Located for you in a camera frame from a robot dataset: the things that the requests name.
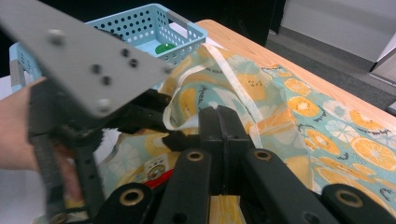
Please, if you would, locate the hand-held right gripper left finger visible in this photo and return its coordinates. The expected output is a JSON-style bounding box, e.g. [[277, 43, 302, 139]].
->
[[198, 105, 224, 195]]

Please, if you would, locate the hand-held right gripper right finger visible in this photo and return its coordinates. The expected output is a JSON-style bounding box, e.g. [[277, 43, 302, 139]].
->
[[217, 105, 254, 195]]

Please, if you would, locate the round orange snack packet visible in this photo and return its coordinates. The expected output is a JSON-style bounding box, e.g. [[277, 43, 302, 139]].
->
[[136, 155, 176, 190]]

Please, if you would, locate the small green capped bottle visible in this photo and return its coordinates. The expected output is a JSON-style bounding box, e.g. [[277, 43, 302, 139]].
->
[[154, 42, 177, 55]]

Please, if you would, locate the light blue perforated plastic basket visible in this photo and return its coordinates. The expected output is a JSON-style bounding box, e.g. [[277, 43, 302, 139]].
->
[[8, 3, 208, 94]]

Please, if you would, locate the orange slice print fabric bag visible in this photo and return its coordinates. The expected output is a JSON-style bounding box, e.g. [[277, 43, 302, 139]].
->
[[96, 43, 396, 224]]

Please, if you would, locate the white desk frame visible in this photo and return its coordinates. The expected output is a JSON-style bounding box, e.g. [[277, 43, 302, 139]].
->
[[369, 33, 396, 86]]

